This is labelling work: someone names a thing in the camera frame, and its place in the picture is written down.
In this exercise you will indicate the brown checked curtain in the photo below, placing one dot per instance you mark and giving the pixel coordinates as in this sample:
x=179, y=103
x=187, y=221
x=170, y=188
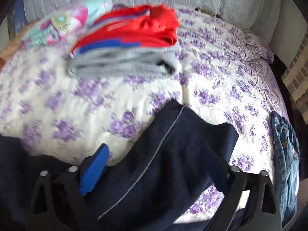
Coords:
x=295, y=78

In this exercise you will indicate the brown orange pillow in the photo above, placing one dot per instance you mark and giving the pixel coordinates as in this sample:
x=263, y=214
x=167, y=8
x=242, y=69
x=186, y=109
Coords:
x=14, y=44

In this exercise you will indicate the purple floral pillow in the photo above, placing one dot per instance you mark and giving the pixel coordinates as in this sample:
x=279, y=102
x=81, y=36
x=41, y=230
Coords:
x=246, y=46

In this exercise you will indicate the grey folded garment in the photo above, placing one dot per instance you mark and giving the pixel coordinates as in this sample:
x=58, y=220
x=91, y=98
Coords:
x=125, y=62

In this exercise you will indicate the purple floral bed sheet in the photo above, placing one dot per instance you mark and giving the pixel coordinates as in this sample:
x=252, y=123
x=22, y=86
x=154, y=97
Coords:
x=65, y=117

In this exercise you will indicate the dark navy track pants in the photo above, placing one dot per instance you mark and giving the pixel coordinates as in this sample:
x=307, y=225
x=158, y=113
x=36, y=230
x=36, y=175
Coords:
x=164, y=173

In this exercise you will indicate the blue denim jeans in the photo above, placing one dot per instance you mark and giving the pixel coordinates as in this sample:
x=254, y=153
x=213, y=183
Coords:
x=286, y=163

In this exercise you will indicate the colourful floral folded blanket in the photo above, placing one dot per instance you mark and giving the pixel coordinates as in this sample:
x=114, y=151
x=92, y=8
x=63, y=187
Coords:
x=63, y=22

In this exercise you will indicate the red blue folded garment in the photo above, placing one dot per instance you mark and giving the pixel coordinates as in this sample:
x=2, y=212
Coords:
x=142, y=26

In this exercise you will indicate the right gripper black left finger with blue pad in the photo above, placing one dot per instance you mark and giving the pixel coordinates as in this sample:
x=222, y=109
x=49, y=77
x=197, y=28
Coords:
x=57, y=201

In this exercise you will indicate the blue patterned cloth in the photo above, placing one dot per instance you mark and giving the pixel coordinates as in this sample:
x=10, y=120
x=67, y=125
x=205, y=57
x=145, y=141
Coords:
x=16, y=19

